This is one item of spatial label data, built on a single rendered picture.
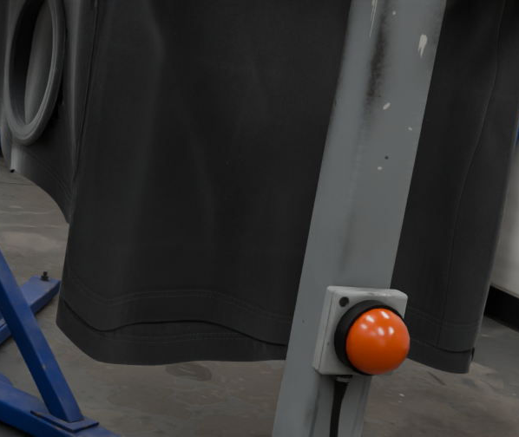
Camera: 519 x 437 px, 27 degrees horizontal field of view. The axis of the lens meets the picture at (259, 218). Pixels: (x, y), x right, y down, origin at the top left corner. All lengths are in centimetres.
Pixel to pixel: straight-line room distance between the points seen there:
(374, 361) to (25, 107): 49
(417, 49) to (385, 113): 4
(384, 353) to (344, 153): 11
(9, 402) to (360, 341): 159
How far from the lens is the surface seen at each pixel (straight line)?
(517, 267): 377
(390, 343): 60
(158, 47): 86
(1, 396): 217
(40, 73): 94
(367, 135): 61
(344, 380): 63
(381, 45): 61
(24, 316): 213
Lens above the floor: 80
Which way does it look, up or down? 9 degrees down
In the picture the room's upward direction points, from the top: 10 degrees clockwise
